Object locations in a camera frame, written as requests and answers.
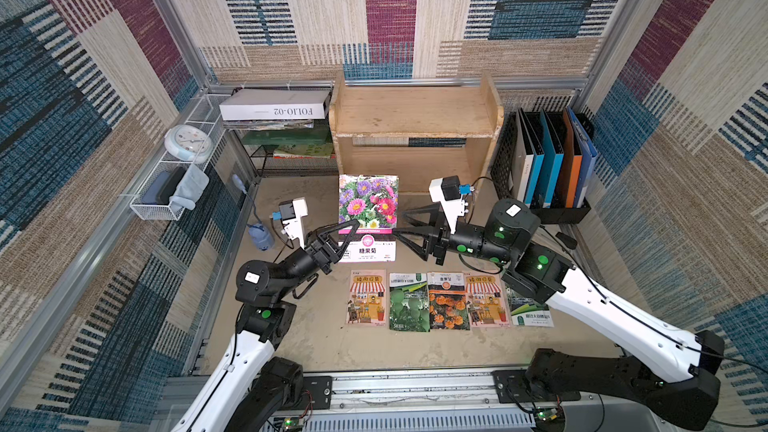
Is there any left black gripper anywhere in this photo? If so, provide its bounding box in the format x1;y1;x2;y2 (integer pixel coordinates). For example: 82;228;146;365
270;223;354;305

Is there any purple flower seed bag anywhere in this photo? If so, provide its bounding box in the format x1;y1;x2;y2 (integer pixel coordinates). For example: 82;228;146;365
338;174;399;263

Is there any green melon seed bag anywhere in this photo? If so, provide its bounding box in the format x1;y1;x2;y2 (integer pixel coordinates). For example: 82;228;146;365
389;273;431;333
506;287;554;328

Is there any orange marigold seed bag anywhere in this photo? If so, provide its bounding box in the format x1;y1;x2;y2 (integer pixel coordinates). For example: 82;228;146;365
427;272;471;331

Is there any pink flower shop seed bag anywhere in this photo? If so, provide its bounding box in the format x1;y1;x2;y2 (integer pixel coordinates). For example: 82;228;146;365
465;272;511;328

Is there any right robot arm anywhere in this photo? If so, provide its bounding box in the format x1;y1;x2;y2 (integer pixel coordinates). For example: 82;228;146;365
393;199;725;431

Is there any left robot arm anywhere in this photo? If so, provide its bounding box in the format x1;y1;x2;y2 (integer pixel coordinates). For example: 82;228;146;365
173;220;359;431

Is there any wooden two-tier shelf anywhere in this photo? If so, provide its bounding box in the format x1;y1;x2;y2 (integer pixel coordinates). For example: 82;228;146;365
328;73;504;194

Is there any green book on rack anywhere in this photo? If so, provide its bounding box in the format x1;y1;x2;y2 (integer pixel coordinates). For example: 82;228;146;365
241;127;331;147

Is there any white binder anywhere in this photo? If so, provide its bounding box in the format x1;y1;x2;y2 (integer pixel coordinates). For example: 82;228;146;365
511;110;534;202

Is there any teal binder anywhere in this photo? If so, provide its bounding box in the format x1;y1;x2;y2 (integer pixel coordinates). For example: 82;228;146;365
537;112;564;208
523;113;544;206

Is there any grey stapler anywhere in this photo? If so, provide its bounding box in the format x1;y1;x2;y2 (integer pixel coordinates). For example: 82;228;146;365
540;225;578;252

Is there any orange binder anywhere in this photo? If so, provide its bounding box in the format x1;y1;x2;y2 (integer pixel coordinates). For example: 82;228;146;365
558;108;582;208

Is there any light blue cloth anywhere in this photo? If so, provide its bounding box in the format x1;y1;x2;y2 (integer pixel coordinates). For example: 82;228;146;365
169;165;210;214

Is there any white folio box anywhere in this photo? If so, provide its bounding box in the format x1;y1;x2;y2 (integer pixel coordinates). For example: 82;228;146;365
219;89;331;121

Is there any blue binder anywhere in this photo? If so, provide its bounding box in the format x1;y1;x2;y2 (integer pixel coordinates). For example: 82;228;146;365
568;108;599;208

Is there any white round clock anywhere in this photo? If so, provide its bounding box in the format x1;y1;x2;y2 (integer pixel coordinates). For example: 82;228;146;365
164;124;214;164

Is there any dark pouch in basket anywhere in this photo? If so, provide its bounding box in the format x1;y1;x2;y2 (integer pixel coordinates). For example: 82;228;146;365
140;167;186;205

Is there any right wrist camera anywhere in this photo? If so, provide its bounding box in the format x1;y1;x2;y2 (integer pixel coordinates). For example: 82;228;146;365
428;175;474;233

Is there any black wire rack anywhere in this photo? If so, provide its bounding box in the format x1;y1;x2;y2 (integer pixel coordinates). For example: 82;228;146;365
220;88;338;176

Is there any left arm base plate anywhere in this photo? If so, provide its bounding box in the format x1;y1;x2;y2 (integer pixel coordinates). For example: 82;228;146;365
248;375;333;412

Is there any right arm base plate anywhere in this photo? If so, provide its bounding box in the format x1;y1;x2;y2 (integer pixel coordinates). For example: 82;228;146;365
491;369;581;404

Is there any white wire basket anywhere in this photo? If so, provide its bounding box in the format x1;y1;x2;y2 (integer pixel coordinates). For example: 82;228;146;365
130;94;224;221

